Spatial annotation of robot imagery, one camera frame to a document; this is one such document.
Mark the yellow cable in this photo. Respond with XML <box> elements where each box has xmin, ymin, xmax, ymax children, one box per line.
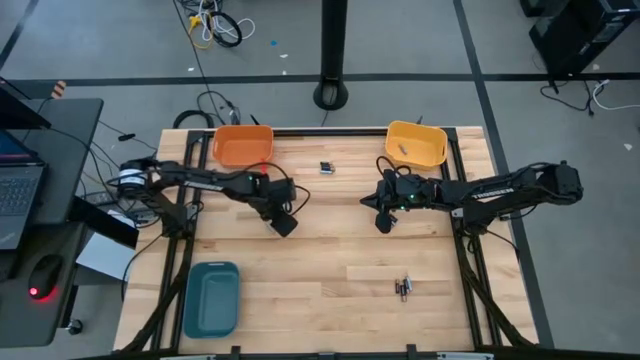
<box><xmin>187</xmin><ymin>14</ymin><xmax>215</xmax><ymax>51</ymax></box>

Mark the black cable coil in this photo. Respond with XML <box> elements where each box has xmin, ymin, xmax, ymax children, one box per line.
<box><xmin>208</xmin><ymin>10</ymin><xmax>244</xmax><ymax>49</ymax></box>

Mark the yellow plastic bin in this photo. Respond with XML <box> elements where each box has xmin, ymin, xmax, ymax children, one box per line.
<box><xmin>384</xmin><ymin>120</ymin><xmax>449</xmax><ymax>169</ymax></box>

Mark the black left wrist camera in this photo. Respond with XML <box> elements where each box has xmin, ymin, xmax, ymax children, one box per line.
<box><xmin>269</xmin><ymin>178</ymin><xmax>297</xmax><ymax>202</ymax></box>

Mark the white box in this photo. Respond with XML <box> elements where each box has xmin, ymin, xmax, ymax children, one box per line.
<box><xmin>74</xmin><ymin>232</ymin><xmax>137</xmax><ymax>282</ymax></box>

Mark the black computer mouse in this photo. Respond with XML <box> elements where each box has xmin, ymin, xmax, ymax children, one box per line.
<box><xmin>27</xmin><ymin>253</ymin><xmax>65</xmax><ymax>301</ymax></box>

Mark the thick black cable loop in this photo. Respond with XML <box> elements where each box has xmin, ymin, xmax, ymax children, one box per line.
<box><xmin>172</xmin><ymin>108</ymin><xmax>217</xmax><ymax>130</ymax></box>

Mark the black cable with plugs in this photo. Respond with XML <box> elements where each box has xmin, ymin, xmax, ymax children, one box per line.
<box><xmin>195</xmin><ymin>89</ymin><xmax>243</xmax><ymax>126</ymax></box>

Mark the teal plastic bin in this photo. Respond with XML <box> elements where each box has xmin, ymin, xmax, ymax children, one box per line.
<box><xmin>182</xmin><ymin>260</ymin><xmax>241</xmax><ymax>340</ymax></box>

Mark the grey power strip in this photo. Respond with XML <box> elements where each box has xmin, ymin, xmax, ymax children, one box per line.
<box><xmin>82</xmin><ymin>191</ymin><xmax>121</xmax><ymax>208</ymax></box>

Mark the orange plastic bin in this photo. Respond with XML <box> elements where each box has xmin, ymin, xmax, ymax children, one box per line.
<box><xmin>212</xmin><ymin>124</ymin><xmax>275</xmax><ymax>168</ymax></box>

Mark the white floor cable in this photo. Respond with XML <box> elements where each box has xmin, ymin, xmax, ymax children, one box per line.
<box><xmin>197</xmin><ymin>0</ymin><xmax>257</xmax><ymax>44</ymax></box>
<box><xmin>591</xmin><ymin>78</ymin><xmax>640</xmax><ymax>112</ymax></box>

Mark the black monitor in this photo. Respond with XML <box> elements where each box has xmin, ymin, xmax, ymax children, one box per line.
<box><xmin>0</xmin><ymin>76</ymin><xmax>52</xmax><ymax>131</ymax></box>

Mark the black aluminium table frame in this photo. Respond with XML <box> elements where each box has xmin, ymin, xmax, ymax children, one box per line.
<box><xmin>114</xmin><ymin>127</ymin><xmax>541</xmax><ymax>360</ymax></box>

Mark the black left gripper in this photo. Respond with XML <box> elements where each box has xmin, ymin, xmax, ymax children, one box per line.
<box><xmin>249</xmin><ymin>192</ymin><xmax>300</xmax><ymax>239</ymax></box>

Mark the long black floor cable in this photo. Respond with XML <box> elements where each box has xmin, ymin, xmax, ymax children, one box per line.
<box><xmin>171</xmin><ymin>0</ymin><xmax>224</xmax><ymax>126</ymax></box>

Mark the black laptop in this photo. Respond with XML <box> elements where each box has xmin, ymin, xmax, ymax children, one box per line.
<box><xmin>0</xmin><ymin>128</ymin><xmax>49</xmax><ymax>251</ymax></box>

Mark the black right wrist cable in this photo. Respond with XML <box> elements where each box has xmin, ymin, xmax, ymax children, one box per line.
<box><xmin>375</xmin><ymin>155</ymin><xmax>404</xmax><ymax>177</ymax></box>

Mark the black side desk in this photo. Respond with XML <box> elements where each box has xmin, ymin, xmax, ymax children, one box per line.
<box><xmin>0</xmin><ymin>97</ymin><xmax>141</xmax><ymax>350</ymax></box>

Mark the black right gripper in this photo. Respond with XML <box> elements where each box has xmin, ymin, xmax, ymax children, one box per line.
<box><xmin>359</xmin><ymin>175</ymin><xmax>427</xmax><ymax>235</ymax></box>

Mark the black equipment case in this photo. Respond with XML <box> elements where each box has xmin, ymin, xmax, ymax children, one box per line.
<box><xmin>519</xmin><ymin>0</ymin><xmax>640</xmax><ymax>77</ymax></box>

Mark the black pole with round base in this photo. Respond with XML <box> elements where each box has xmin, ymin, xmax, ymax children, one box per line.
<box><xmin>313</xmin><ymin>0</ymin><xmax>350</xmax><ymax>112</ymax></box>

